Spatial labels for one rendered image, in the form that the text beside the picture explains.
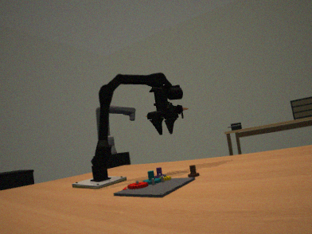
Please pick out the teal gear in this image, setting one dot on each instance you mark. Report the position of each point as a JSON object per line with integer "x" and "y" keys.
{"x": 150, "y": 176}

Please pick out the purple gear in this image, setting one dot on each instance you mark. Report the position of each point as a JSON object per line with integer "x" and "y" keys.
{"x": 159, "y": 171}

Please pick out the brown gear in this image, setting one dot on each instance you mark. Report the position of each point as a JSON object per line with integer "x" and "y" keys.
{"x": 193, "y": 171}

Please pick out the red gear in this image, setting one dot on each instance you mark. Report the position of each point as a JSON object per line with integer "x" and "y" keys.
{"x": 140, "y": 185}

